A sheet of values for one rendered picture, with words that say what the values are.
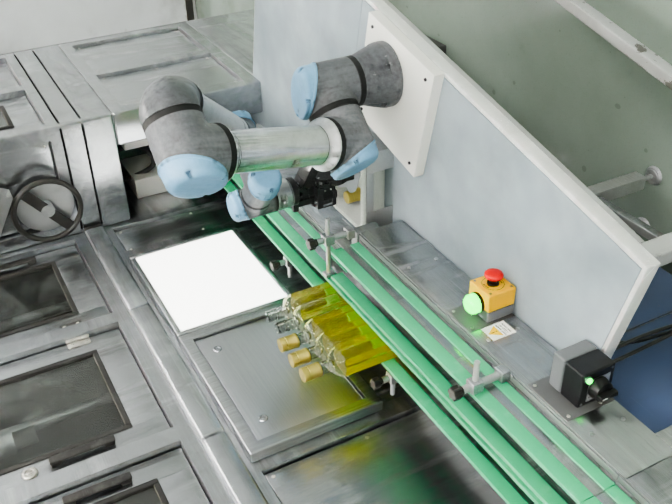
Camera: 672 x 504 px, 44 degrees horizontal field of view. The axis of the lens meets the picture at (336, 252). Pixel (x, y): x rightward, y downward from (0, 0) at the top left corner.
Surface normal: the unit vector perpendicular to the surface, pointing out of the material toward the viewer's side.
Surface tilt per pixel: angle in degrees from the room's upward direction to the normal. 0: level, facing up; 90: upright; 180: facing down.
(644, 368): 90
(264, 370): 90
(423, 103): 0
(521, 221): 0
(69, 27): 90
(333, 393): 90
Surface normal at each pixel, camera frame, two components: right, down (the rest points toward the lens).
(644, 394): -0.02, -0.83
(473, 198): -0.88, 0.28
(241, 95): 0.48, 0.48
